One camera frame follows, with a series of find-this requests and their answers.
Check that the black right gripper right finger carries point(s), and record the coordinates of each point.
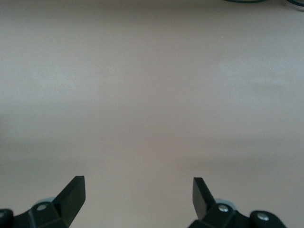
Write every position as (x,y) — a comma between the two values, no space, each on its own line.
(203,204)

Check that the dark teal object at edge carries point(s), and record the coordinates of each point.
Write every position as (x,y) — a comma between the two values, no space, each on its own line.
(244,2)

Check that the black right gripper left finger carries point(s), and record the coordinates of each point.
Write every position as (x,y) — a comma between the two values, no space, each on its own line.
(71,202)

